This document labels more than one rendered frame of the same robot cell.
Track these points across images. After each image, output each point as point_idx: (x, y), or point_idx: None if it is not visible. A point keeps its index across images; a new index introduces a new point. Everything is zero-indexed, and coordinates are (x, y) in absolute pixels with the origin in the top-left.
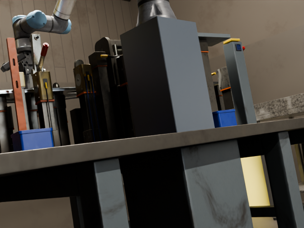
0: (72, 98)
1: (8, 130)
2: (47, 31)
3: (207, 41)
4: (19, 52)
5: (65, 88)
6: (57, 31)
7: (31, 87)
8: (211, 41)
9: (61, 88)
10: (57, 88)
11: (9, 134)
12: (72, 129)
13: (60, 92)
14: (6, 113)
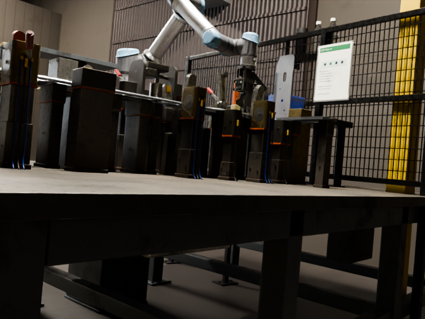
0: (214, 109)
1: (248, 149)
2: (223, 52)
3: (50, 56)
4: (252, 71)
5: (205, 113)
6: (215, 49)
7: (245, 104)
8: (45, 56)
9: (209, 113)
10: (211, 113)
11: (248, 153)
12: (209, 148)
13: (215, 111)
14: (249, 135)
